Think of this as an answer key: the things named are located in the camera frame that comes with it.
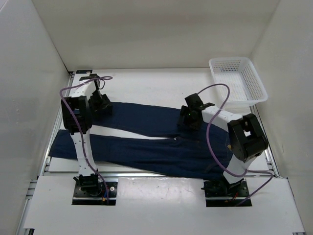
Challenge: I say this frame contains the black corner bracket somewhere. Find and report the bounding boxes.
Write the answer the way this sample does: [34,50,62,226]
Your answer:
[75,70,93,74]

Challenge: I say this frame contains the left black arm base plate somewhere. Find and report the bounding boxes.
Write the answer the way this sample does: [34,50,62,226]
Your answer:
[72,176,118,206]

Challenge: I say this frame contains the white plastic mesh basket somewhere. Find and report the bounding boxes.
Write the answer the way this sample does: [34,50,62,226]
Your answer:
[209,57,268,109]

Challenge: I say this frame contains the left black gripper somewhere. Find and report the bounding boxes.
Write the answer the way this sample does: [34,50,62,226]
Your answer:
[89,90,113,118]

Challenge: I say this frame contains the aluminium left frame rail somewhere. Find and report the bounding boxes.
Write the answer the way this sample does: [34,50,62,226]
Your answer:
[14,71,74,234]

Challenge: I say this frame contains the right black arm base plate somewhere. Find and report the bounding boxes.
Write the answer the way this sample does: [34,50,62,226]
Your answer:
[201,180,252,208]

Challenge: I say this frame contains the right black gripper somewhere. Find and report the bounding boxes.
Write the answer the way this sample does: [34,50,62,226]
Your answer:
[178,105,202,131]

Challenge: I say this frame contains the dark blue denim trousers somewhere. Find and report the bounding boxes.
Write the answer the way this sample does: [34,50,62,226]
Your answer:
[48,101,237,181]

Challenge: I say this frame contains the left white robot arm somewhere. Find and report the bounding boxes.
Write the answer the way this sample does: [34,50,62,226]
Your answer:
[59,74,113,201]

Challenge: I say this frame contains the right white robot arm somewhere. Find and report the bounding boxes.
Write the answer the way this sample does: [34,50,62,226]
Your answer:
[176,93,268,196]

